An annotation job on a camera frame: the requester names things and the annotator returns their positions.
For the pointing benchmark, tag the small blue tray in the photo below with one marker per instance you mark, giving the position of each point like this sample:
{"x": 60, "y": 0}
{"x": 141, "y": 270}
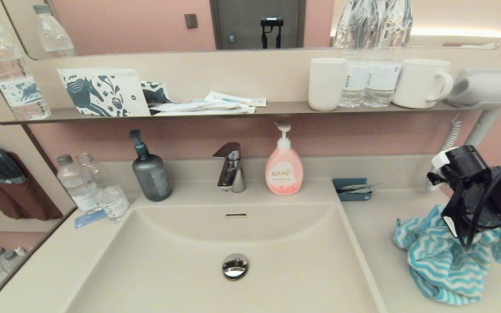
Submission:
{"x": 352, "y": 196}

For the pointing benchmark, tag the clear water bottles on counter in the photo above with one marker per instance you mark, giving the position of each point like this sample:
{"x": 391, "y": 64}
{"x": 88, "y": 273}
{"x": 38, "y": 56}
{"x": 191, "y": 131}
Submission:
{"x": 110, "y": 200}

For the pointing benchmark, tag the chrome sink faucet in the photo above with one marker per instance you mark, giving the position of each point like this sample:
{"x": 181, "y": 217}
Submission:
{"x": 232, "y": 174}

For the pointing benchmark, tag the wall mirror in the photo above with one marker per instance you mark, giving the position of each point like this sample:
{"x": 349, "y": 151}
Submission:
{"x": 146, "y": 26}

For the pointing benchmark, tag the teal white striped cloth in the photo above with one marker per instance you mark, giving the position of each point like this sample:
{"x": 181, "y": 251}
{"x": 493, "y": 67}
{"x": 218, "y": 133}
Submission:
{"x": 442, "y": 269}

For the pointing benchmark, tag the grey metal wall shelf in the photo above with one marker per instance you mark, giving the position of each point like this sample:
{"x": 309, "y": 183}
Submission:
{"x": 281, "y": 108}

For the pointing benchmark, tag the beige sink basin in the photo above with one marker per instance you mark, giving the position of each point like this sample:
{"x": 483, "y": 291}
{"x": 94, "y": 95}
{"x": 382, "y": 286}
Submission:
{"x": 168, "y": 269}

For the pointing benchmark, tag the white horse print pouch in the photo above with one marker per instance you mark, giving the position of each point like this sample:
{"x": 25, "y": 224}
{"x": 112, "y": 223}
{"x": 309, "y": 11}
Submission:
{"x": 101, "y": 92}

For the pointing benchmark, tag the pink soap pump bottle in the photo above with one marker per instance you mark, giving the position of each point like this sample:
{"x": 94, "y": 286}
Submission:
{"x": 283, "y": 174}

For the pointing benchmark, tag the small horse print packet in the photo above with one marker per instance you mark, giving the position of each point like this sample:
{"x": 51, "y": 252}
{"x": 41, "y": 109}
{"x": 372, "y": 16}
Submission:
{"x": 156, "y": 92}

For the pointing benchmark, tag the small blue card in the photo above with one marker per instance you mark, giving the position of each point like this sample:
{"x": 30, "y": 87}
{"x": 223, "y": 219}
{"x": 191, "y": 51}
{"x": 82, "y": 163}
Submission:
{"x": 86, "y": 219}

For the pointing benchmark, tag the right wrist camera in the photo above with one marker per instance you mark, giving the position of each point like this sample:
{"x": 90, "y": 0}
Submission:
{"x": 439, "y": 158}

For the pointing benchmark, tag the black slipper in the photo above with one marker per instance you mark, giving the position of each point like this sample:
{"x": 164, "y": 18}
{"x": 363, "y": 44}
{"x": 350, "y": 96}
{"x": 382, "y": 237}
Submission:
{"x": 1, "y": 166}

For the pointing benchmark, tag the brown fabric pocket holder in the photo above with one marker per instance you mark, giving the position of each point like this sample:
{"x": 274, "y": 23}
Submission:
{"x": 24, "y": 200}

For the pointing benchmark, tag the dark grey pump bottle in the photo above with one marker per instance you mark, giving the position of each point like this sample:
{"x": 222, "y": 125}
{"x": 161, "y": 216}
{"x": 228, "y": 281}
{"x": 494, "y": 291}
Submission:
{"x": 151, "y": 178}

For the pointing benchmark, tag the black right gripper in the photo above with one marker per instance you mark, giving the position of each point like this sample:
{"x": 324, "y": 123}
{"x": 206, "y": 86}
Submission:
{"x": 444, "y": 184}

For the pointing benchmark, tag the grey hair dryer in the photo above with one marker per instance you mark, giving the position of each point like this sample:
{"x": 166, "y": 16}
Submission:
{"x": 489, "y": 89}

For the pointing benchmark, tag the silvery packet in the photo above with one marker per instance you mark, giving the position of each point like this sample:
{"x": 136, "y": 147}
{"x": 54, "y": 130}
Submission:
{"x": 355, "y": 188}

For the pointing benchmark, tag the water bottle plain white label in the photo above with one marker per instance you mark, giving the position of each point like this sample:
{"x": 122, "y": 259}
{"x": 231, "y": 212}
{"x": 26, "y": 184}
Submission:
{"x": 353, "y": 81}
{"x": 75, "y": 187}

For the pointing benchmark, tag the water bottle horse print label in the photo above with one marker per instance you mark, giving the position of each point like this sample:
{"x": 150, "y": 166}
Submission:
{"x": 9, "y": 74}

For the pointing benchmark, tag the water bottles on shelf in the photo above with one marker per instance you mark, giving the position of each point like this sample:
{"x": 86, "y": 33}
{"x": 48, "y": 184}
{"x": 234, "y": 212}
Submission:
{"x": 382, "y": 81}

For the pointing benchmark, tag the long white sachet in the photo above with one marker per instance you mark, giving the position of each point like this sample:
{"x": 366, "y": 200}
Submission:
{"x": 198, "y": 108}

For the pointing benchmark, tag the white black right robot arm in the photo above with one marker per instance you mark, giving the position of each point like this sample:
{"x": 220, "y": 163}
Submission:
{"x": 494, "y": 195}

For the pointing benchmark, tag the white blue sachet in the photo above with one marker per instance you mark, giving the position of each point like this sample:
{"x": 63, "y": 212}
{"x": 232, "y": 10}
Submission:
{"x": 233, "y": 98}

